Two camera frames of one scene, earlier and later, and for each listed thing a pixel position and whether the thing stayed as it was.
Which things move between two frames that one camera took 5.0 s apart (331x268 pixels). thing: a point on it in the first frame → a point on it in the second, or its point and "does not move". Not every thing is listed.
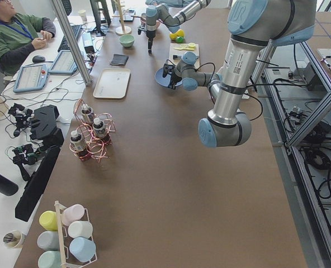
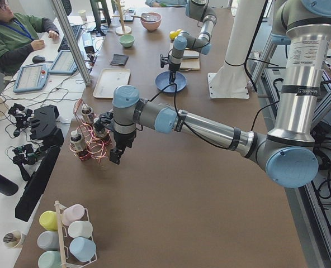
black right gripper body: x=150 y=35 → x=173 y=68
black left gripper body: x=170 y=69 → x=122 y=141
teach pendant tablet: x=31 y=77 does not move
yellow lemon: x=173 y=36 does not move
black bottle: x=1 y=183 does not move
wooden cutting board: x=188 y=52 does not move
